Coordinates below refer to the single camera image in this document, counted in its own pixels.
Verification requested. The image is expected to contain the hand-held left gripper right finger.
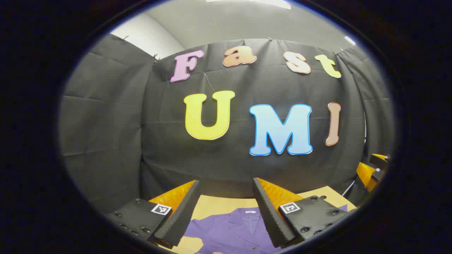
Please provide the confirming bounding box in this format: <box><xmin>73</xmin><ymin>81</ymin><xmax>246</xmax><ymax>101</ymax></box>
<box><xmin>252</xmin><ymin>177</ymin><xmax>348</xmax><ymax>248</ymax></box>

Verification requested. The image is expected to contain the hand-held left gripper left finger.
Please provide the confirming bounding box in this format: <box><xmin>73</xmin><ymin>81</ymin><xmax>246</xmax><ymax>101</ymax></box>
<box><xmin>106</xmin><ymin>180</ymin><xmax>201</xmax><ymax>249</ymax></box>

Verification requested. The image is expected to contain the purple button shirt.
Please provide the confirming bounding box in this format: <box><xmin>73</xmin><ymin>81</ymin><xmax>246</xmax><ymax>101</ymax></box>
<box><xmin>184</xmin><ymin>205</ymin><xmax>348</xmax><ymax>254</ymax></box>

